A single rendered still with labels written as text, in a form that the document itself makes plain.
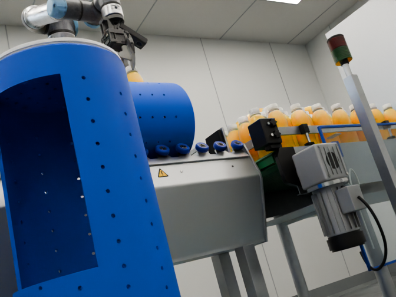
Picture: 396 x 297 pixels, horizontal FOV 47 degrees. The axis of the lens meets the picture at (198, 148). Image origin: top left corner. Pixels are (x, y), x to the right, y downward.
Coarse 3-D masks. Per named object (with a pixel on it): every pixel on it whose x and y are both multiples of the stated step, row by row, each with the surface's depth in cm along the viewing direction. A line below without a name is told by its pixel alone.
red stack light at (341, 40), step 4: (340, 36) 165; (332, 40) 165; (336, 40) 165; (340, 40) 164; (344, 40) 165; (328, 44) 167; (332, 44) 165; (336, 44) 164; (340, 44) 164; (344, 44) 164; (332, 48) 165
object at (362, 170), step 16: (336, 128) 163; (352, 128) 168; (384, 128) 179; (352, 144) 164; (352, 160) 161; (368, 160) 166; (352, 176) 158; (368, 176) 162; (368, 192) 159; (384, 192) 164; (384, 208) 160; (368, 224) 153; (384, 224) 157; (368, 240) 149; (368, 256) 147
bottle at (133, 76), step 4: (128, 72) 158; (132, 72) 157; (136, 72) 157; (128, 76) 156; (132, 76) 155; (136, 76) 156; (140, 76) 157; (128, 80) 155; (132, 80) 155; (136, 80) 155; (140, 80) 156
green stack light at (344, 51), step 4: (336, 48) 164; (340, 48) 164; (344, 48) 164; (348, 48) 165; (332, 52) 166; (336, 52) 164; (340, 52) 163; (344, 52) 163; (348, 52) 164; (332, 56) 166; (336, 56) 164; (340, 56) 163; (344, 56) 163; (348, 56) 163; (336, 60) 164; (340, 60) 163; (348, 60) 165; (336, 64) 166; (340, 64) 167
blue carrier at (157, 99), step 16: (144, 96) 141; (160, 96) 144; (176, 96) 147; (144, 112) 138; (160, 112) 141; (176, 112) 144; (192, 112) 148; (144, 128) 137; (160, 128) 141; (176, 128) 144; (192, 128) 148; (144, 144) 139; (160, 144) 142; (176, 144) 146; (192, 144) 150
